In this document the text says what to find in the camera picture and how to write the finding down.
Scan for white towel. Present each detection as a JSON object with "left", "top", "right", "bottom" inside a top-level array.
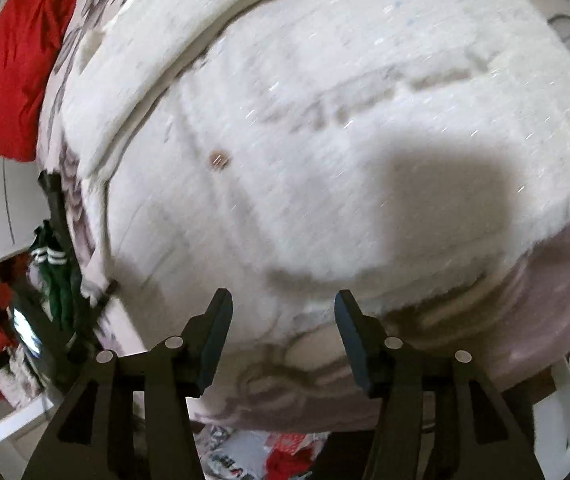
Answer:
[{"left": 62, "top": 0, "right": 570, "bottom": 321}]

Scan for red quilt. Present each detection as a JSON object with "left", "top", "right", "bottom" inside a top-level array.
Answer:
[{"left": 0, "top": 0, "right": 90, "bottom": 163}]

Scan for red white printed bag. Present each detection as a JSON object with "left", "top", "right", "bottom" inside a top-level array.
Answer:
[{"left": 200, "top": 422, "right": 326, "bottom": 480}]

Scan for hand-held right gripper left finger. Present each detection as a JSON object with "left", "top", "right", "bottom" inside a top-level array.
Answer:
[{"left": 21, "top": 287, "right": 234, "bottom": 480}]

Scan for floral plush blanket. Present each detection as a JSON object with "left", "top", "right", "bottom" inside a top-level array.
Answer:
[{"left": 35, "top": 0, "right": 570, "bottom": 433}]

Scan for green white-striped pants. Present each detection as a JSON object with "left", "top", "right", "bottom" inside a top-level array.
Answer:
[{"left": 32, "top": 220, "right": 84, "bottom": 336}]

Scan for black garment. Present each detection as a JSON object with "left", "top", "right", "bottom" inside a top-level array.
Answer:
[{"left": 37, "top": 170, "right": 73, "bottom": 241}]

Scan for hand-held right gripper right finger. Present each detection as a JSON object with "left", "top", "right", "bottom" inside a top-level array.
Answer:
[{"left": 334, "top": 289, "right": 548, "bottom": 480}]

